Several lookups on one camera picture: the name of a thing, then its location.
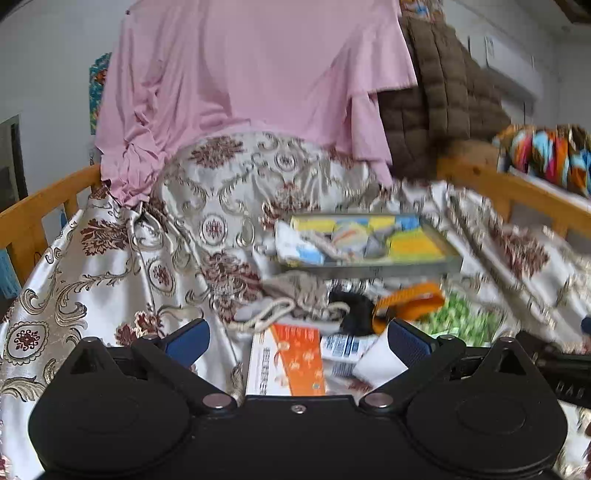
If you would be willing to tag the plain white cloth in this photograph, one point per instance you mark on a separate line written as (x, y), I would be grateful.
(376, 362)

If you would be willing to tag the wooden bed frame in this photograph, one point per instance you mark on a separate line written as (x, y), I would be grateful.
(475, 173)

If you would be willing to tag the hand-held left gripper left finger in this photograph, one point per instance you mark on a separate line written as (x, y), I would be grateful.
(187, 344)

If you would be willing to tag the colourful patterned scarf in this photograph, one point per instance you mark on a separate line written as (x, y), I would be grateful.
(545, 154)

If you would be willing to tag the wooden bed rail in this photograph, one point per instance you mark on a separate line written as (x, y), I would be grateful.
(41, 198)

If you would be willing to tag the pink shirt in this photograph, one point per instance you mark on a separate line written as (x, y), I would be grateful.
(240, 69)

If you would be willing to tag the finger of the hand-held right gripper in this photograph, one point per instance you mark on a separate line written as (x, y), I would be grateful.
(587, 324)
(535, 344)

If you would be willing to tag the brown quilted jacket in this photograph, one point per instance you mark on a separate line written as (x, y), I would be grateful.
(443, 101)

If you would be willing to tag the blue and white box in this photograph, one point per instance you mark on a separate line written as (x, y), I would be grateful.
(339, 346)

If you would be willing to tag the floral satin blanket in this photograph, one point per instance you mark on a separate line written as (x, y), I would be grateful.
(92, 286)

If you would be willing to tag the white blue-striped cloth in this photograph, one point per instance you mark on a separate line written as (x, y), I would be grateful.
(300, 244)

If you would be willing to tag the black item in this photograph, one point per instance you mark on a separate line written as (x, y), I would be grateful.
(355, 314)

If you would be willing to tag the colourful wall poster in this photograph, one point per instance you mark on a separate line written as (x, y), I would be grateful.
(98, 92)

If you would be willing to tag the grey metal tray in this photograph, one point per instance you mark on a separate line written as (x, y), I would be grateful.
(392, 270)

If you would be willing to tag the dark picture frame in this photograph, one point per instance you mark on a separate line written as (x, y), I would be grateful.
(11, 170)

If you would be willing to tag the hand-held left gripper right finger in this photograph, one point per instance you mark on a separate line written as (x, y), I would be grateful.
(411, 344)

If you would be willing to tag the orange blue yellow striped towel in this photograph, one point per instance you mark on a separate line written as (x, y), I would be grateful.
(351, 237)

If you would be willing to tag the orange and white box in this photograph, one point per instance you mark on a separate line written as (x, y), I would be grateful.
(295, 355)

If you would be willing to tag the white air conditioner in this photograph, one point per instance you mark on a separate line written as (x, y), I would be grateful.
(508, 69)

